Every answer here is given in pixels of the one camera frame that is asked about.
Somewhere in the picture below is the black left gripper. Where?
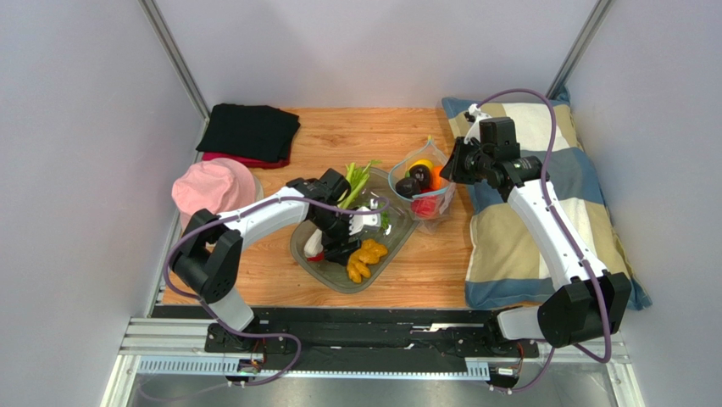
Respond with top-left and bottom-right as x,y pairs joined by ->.
310,207 -> 362,267

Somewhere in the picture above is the dark purple plum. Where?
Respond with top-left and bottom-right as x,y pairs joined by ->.
408,165 -> 430,190

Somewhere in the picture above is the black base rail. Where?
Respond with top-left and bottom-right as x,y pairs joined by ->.
152,304 -> 599,374

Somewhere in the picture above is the red chili pepper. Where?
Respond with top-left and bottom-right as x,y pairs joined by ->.
307,252 -> 325,262

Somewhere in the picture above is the grey round plate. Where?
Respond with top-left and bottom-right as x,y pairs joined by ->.
253,174 -> 264,202

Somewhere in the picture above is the aluminium frame base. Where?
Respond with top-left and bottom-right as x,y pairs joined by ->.
102,306 -> 644,406

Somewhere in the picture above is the dark mangosteen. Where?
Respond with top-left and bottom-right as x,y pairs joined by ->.
395,176 -> 421,199

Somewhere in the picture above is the red apple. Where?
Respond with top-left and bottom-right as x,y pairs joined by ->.
410,194 -> 442,220

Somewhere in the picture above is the blue beige plaid pillow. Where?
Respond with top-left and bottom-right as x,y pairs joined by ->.
442,97 -> 653,310

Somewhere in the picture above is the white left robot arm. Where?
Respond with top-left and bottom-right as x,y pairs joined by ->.
164,169 -> 359,332

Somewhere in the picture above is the ginger root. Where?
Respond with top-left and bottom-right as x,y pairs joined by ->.
346,239 -> 389,284

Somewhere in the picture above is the grey plastic tray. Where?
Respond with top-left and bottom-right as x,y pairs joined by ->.
289,166 -> 419,294

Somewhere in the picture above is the celery stalk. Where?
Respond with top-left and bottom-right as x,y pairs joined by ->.
303,159 -> 384,259

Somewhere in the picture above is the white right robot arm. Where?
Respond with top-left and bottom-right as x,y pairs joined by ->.
441,116 -> 632,359

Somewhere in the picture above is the black folded cloth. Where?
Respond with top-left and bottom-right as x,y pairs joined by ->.
197,103 -> 301,163

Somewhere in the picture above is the clear zip top bag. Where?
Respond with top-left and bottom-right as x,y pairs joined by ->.
387,136 -> 456,234

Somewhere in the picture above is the orange fruit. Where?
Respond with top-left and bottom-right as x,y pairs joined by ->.
429,165 -> 447,191

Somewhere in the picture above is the yellow lemon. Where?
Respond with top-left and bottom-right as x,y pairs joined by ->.
408,159 -> 435,172

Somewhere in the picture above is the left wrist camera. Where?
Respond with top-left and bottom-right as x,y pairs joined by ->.
349,214 -> 382,236

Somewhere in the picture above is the pink bucket hat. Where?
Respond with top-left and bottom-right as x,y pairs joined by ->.
171,158 -> 258,229

